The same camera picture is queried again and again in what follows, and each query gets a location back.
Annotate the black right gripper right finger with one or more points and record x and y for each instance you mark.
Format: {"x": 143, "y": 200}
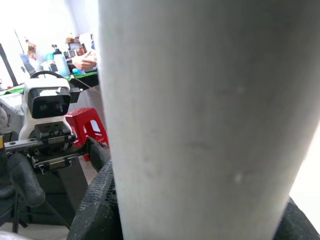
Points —
{"x": 297, "y": 223}

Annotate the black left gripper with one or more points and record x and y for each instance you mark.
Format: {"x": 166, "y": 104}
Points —
{"x": 52, "y": 140}

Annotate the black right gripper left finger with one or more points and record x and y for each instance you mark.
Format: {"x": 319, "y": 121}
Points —
{"x": 97, "y": 207}

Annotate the red plastic stool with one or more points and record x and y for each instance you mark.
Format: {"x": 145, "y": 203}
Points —
{"x": 87, "y": 125}

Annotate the green topped table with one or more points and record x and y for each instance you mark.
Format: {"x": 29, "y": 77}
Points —
{"x": 86, "y": 73}

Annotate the white plastic bottle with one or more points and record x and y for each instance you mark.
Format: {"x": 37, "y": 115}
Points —
{"x": 60, "y": 63}

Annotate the person in dark shorts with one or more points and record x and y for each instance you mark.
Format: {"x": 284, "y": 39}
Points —
{"x": 85, "y": 62}

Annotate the black slanted pole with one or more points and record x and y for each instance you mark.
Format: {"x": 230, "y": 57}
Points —
{"x": 8, "y": 65}

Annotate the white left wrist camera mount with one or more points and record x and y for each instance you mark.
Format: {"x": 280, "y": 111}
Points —
{"x": 25, "y": 112}

